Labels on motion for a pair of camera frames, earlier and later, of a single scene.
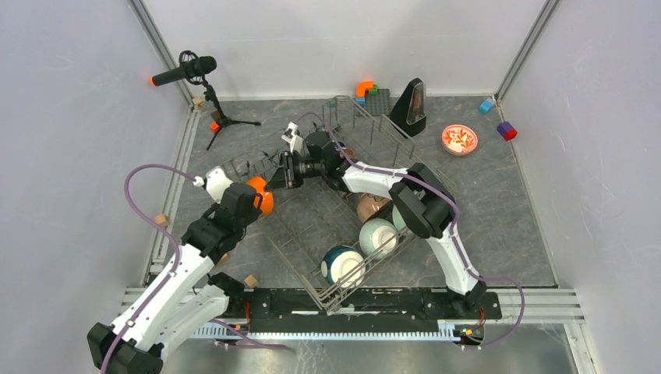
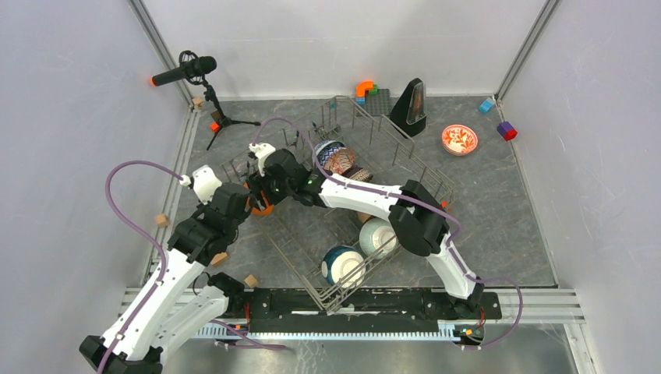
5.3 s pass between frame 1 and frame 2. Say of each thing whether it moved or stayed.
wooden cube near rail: stayed
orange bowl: stayed
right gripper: moved
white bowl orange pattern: stayed
